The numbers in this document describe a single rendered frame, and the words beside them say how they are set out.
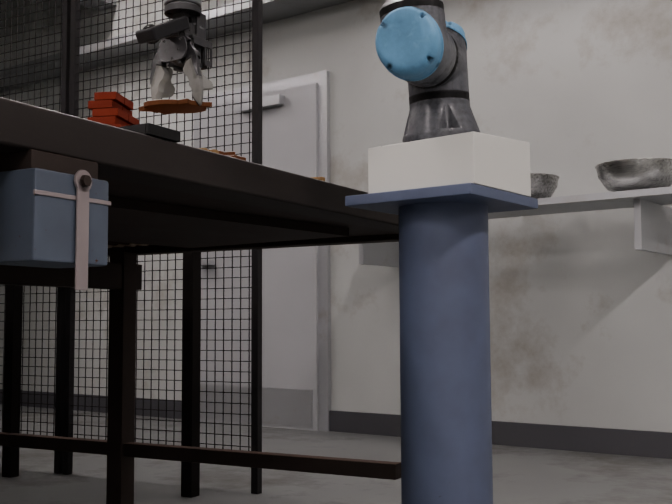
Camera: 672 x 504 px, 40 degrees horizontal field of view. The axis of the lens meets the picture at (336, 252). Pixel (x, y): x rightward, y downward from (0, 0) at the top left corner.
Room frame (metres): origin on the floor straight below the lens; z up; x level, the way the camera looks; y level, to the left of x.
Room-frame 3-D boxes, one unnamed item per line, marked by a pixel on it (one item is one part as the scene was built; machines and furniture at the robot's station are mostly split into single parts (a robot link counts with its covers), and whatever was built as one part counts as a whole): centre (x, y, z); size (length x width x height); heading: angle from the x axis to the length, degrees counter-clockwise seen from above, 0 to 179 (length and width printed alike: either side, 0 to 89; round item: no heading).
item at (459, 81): (1.76, -0.19, 1.13); 0.13 x 0.12 x 0.14; 158
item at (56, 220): (1.26, 0.39, 0.77); 0.14 x 0.11 x 0.18; 150
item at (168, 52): (1.81, 0.30, 1.20); 0.09 x 0.08 x 0.12; 149
